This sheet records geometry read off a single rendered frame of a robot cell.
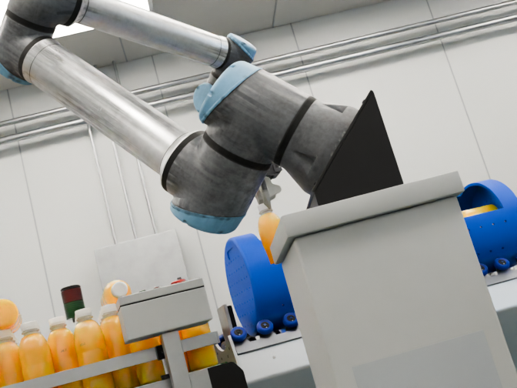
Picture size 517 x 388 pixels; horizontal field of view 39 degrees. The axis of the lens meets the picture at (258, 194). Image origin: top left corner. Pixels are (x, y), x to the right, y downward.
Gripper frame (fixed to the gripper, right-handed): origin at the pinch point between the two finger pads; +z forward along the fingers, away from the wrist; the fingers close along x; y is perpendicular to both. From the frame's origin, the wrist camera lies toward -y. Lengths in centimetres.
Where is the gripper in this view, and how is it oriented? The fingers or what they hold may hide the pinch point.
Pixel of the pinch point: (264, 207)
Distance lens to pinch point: 210.8
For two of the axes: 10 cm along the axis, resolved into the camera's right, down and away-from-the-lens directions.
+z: 2.7, 9.4, -2.2
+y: 9.4, -2.0, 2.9
